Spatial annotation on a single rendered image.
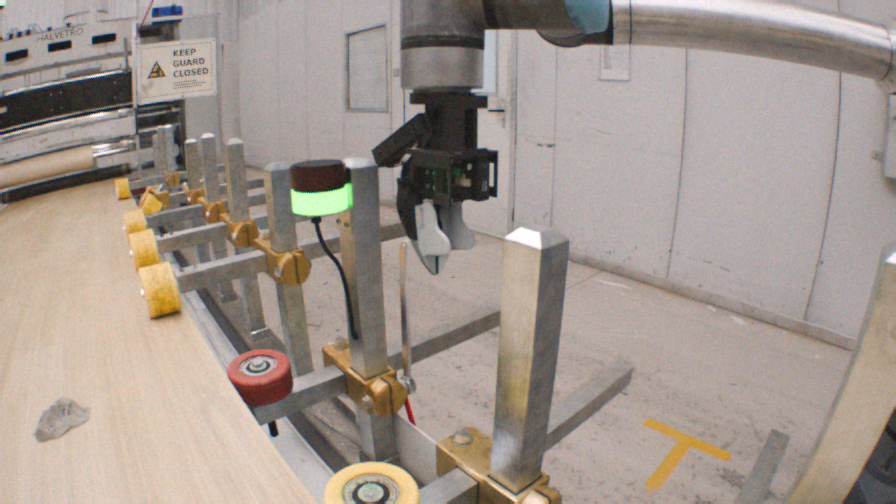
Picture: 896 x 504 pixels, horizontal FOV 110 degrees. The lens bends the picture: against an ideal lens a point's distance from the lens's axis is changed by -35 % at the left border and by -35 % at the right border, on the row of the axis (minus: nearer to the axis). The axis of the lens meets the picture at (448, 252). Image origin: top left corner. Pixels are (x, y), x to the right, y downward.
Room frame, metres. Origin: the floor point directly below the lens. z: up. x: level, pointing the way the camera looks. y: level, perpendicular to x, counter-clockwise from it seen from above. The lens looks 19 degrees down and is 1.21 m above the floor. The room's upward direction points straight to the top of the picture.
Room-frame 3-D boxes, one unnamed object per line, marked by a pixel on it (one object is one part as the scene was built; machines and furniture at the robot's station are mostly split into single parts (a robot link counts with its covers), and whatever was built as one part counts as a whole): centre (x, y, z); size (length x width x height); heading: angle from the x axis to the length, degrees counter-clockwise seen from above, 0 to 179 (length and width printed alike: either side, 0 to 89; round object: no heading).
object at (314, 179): (0.48, 0.14, 1.13); 0.06 x 0.06 x 0.02
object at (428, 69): (0.53, 0.00, 1.23); 0.10 x 0.09 x 0.05; 131
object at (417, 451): (0.51, 0.06, 0.75); 0.26 x 0.01 x 0.10; 41
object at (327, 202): (0.48, 0.14, 1.10); 0.06 x 0.06 x 0.02
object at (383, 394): (0.53, 0.12, 0.85); 0.13 x 0.06 x 0.05; 41
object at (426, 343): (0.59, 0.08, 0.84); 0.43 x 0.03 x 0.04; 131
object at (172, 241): (0.94, 0.43, 0.95); 0.50 x 0.04 x 0.04; 131
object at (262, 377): (0.46, 0.23, 0.85); 0.08 x 0.08 x 0.11
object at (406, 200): (0.52, 0.03, 1.09); 0.05 x 0.02 x 0.09; 131
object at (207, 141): (1.08, 0.59, 0.90); 0.03 x 0.03 x 0.48; 41
